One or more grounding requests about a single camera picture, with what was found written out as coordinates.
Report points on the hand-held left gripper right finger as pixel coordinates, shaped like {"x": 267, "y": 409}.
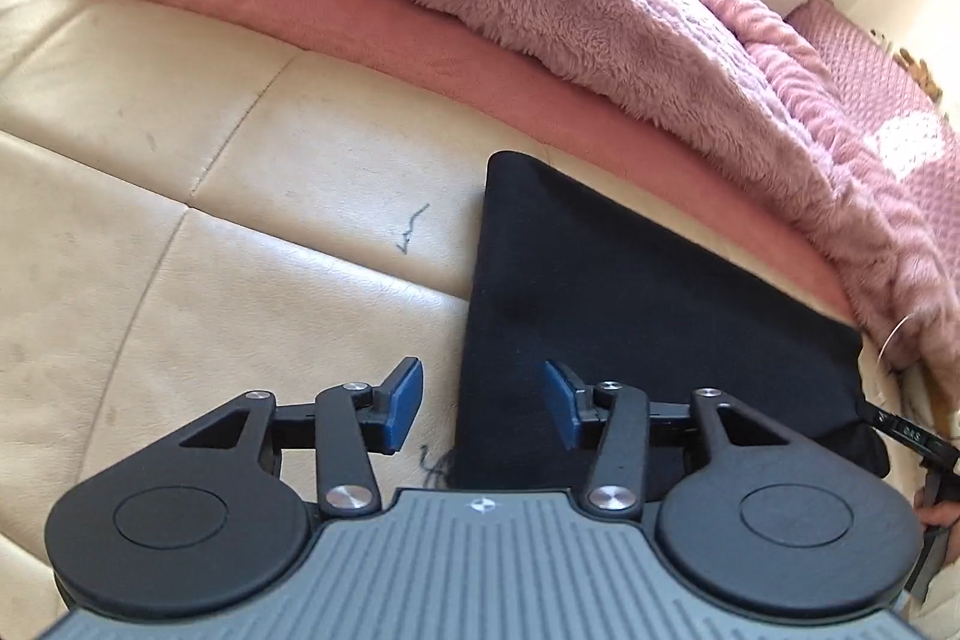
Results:
{"x": 561, "y": 401}

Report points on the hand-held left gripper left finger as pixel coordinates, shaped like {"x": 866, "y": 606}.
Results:
{"x": 401, "y": 401}

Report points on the black pants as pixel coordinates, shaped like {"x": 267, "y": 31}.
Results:
{"x": 615, "y": 280}

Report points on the person's right hand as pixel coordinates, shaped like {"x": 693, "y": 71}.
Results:
{"x": 941, "y": 506}

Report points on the brown plush bear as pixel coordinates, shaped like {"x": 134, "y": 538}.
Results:
{"x": 919, "y": 70}

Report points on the pink quilted headboard cover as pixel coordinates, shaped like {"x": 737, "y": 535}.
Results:
{"x": 862, "y": 66}

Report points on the pink ruffled comforter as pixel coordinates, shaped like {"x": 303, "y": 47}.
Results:
{"x": 757, "y": 18}

